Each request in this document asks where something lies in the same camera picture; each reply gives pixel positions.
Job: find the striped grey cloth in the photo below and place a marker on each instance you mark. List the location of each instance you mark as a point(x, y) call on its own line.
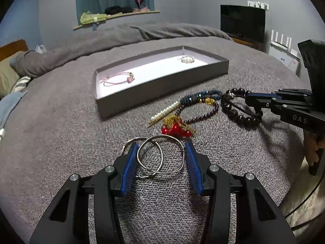
point(21, 82)

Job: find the grey duvet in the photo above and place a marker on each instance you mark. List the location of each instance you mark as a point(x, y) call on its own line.
point(106, 36)

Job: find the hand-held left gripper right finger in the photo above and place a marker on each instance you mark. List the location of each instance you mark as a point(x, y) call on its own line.
point(194, 167)

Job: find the wooden windowsill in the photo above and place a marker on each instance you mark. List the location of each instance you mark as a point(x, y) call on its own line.
point(121, 15)

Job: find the white router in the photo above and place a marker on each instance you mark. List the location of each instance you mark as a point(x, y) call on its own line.
point(281, 44)

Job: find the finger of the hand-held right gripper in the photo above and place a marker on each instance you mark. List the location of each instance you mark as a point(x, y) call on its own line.
point(257, 104)
point(261, 95)

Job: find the wooden headboard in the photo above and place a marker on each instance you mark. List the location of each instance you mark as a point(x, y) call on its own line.
point(15, 47)

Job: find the grey shallow box tray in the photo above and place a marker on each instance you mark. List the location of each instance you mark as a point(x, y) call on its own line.
point(152, 81)

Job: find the light blue cloth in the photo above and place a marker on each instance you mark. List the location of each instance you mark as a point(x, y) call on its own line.
point(9, 106)

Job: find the olive pillow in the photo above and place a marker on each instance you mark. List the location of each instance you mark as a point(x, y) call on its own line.
point(7, 76)

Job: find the white wall hook rack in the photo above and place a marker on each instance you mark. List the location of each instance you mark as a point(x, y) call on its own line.
point(258, 4)

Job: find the pearl gold hair stick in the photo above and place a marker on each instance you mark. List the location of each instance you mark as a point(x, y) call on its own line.
point(163, 111)

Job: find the red bead gold ornament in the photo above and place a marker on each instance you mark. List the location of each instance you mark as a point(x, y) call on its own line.
point(175, 129)

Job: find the black television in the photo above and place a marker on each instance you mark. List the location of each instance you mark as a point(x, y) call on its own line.
point(242, 21)

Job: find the green cloth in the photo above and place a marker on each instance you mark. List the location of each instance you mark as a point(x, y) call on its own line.
point(91, 17)

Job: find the black bag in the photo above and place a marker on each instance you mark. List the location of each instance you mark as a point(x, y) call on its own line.
point(115, 10)

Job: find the person's right hand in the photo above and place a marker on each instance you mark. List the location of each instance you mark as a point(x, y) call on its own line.
point(311, 147)

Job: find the white plastic bag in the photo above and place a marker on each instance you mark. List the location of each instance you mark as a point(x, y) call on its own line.
point(40, 49)

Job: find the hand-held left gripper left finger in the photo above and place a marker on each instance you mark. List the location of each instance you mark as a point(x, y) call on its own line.
point(129, 167)

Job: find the wooden television stand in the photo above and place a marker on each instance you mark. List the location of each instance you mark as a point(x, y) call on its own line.
point(245, 42)

